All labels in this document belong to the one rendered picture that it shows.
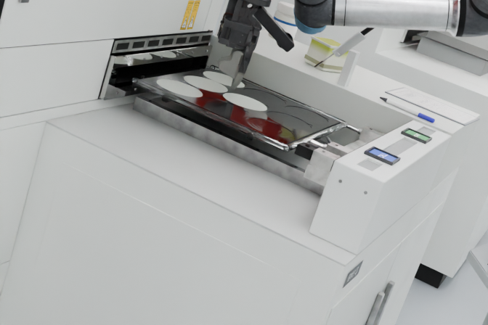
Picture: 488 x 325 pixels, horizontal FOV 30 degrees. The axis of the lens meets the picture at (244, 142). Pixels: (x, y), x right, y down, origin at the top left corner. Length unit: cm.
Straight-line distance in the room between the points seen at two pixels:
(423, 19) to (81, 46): 73
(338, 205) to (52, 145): 55
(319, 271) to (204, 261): 21
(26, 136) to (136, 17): 35
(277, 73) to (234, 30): 25
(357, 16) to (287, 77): 26
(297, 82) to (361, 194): 65
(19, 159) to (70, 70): 19
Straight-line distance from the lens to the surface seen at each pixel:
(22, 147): 172
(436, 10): 201
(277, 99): 209
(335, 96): 212
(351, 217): 156
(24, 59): 162
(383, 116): 209
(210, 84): 202
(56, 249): 179
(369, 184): 154
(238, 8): 196
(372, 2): 200
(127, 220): 168
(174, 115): 191
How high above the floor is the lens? 138
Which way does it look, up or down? 17 degrees down
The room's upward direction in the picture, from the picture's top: 18 degrees clockwise
